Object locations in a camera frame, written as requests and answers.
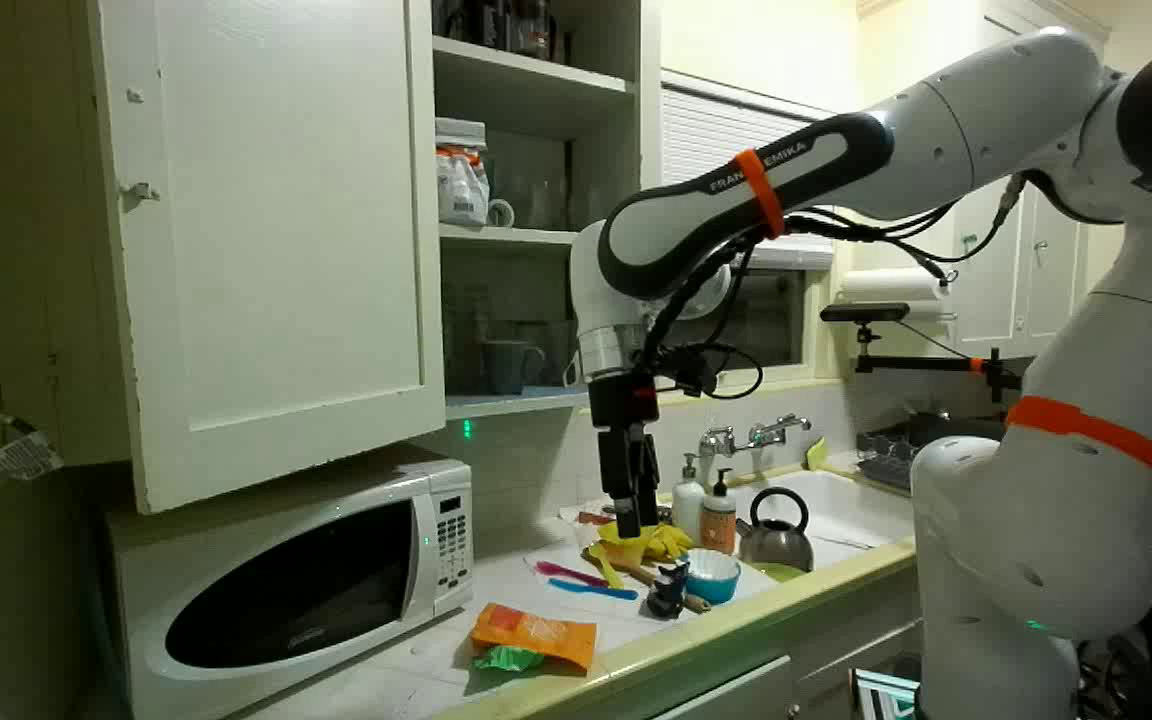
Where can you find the orange snack packet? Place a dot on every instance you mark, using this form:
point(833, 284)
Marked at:
point(566, 643)

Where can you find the white cabinet door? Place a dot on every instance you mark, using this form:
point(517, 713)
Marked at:
point(273, 234)

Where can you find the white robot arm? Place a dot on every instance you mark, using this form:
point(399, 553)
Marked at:
point(1030, 541)

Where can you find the blue bowl with filters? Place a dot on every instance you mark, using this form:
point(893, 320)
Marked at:
point(710, 578)

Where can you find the pink plastic spoon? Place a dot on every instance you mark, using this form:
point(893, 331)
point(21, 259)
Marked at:
point(570, 574)

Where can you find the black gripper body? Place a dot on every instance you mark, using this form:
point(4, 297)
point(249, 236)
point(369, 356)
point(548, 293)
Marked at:
point(621, 403)

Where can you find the white jar on shelf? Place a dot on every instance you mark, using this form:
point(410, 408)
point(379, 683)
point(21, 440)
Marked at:
point(460, 171)

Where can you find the white soap bottle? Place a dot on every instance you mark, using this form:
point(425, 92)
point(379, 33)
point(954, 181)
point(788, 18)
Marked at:
point(690, 496)

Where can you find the green small packet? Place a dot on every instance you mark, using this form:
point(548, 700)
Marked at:
point(509, 662)

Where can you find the white mug on shelf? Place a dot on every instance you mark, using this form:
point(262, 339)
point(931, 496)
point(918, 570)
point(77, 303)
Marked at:
point(500, 215)

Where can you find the open white wall cabinet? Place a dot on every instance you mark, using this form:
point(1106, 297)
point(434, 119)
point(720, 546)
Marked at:
point(570, 99)

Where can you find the black camera on stand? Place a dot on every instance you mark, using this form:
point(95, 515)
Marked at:
point(867, 316)

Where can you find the white microwave oven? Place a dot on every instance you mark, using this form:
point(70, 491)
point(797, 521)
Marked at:
point(241, 598)

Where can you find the paper towel roll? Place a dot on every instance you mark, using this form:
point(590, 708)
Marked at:
point(893, 284)

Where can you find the dish rack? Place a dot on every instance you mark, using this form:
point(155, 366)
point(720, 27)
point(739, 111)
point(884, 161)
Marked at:
point(884, 454)

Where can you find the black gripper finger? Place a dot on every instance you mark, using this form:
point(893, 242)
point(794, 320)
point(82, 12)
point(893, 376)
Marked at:
point(646, 472)
point(613, 477)

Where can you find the grey mug lower shelf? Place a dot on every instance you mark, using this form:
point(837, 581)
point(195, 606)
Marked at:
point(514, 366)

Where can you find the blue plastic spoon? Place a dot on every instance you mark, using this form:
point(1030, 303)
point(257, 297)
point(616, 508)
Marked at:
point(597, 588)

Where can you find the chrome sink faucet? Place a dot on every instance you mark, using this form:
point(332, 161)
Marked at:
point(719, 446)

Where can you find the orange soap bottle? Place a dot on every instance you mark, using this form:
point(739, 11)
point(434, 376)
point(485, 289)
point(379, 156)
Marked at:
point(719, 518)

